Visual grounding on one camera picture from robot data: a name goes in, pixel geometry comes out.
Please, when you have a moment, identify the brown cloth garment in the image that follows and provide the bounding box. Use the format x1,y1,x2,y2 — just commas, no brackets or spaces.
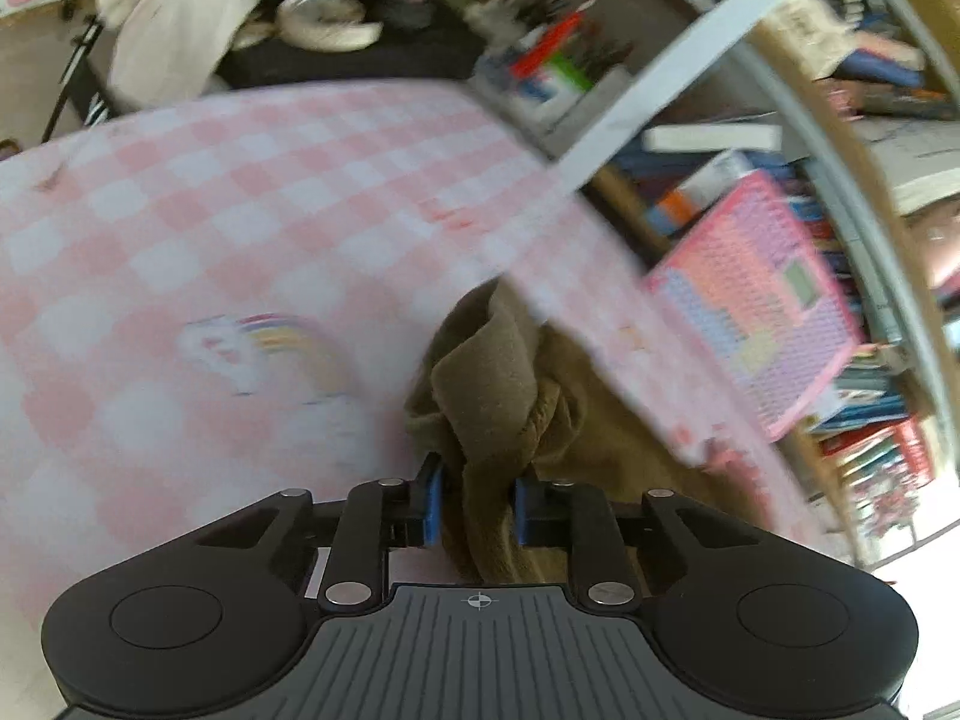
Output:
405,278,773,585

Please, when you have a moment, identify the pink checkered desk mat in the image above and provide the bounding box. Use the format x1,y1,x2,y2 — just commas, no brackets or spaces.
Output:
0,78,850,625

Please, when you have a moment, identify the pink keyboard learning tablet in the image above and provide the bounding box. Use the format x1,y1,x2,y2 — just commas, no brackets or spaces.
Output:
646,171,861,440

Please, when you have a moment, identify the pen holder with pens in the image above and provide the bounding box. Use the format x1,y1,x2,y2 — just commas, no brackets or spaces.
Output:
467,0,631,160

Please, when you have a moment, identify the wooden bookshelf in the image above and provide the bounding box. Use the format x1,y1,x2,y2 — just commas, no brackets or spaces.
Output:
584,0,960,571

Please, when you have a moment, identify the white cloth pile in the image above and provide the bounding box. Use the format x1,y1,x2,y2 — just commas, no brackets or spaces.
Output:
96,0,260,109

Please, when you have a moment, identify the white shelf post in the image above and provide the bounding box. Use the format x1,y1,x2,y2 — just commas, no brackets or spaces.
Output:
553,0,781,192

